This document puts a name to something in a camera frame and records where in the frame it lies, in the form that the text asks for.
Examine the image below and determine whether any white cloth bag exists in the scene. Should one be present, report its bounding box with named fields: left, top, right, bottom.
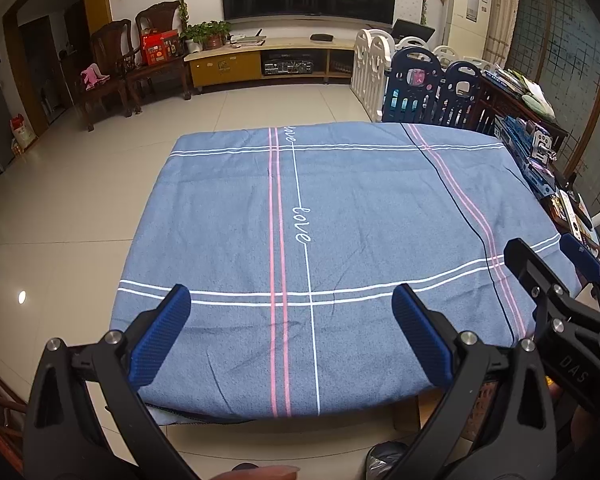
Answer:
left=522, top=85, right=556, bottom=121

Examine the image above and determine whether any white playpen fence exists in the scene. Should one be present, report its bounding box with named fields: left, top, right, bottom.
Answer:
left=351, top=29, right=486, bottom=123

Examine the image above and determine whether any red gift box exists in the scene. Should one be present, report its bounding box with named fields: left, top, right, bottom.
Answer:
left=141, top=28, right=183, bottom=66

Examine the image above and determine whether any person's right shoe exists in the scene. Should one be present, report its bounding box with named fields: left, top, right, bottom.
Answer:
left=365, top=441, right=411, bottom=480

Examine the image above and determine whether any frosted glass sliding door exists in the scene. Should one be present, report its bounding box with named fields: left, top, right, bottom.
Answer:
left=510, top=0, right=600, bottom=221

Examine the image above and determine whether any yellow wooden television cabinet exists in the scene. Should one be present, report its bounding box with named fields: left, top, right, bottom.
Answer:
left=184, top=37, right=361, bottom=95

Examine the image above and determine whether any pile of blue toy boxes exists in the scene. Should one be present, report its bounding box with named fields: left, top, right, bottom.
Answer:
left=495, top=115, right=561, bottom=201

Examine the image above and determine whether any black audio receiver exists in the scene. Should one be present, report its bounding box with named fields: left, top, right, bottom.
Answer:
left=262, top=58, right=315, bottom=77

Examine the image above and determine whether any black laptop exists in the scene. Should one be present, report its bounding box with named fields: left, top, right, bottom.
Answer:
left=392, top=18, right=437, bottom=43

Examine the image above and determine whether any dark wooden console table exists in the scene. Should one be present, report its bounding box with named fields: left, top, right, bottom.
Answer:
left=472, top=75, right=571, bottom=171

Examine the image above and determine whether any blue striped blanket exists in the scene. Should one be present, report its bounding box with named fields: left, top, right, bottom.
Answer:
left=109, top=121, right=583, bottom=418

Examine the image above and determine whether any green potted plant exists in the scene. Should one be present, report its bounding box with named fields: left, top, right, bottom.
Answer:
left=180, top=21, right=233, bottom=53

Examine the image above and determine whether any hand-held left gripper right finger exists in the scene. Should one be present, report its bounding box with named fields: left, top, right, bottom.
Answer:
left=385, top=284, right=558, bottom=480

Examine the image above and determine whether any person's left hand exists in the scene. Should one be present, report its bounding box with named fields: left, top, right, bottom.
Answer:
left=215, top=465, right=301, bottom=480

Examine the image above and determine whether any white standing air conditioner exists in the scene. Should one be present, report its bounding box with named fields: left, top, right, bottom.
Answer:
left=442, top=0, right=496, bottom=61

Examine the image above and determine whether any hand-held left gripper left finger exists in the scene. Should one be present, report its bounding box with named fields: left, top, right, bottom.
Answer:
left=24, top=284, right=196, bottom=480

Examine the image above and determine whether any white remote control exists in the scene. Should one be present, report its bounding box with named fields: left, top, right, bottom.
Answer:
left=565, top=207, right=584, bottom=241

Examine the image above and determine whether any blue playpen panel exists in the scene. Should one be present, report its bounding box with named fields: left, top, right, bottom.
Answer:
left=382, top=47, right=446, bottom=123
left=437, top=61, right=483, bottom=133

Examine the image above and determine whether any dark wooden armchair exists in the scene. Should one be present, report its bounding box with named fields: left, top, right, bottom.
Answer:
left=75, top=19, right=141, bottom=131
left=125, top=1, right=193, bottom=113

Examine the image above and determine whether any beige curtain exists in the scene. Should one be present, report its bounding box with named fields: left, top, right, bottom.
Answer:
left=482, top=0, right=523, bottom=68

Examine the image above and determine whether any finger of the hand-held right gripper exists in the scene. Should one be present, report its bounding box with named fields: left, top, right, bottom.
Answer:
left=504, top=238, right=600, bottom=356
left=560, top=232, right=600, bottom=287

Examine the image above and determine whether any red white bag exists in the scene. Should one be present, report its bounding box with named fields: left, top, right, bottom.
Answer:
left=11, top=115, right=35, bottom=151

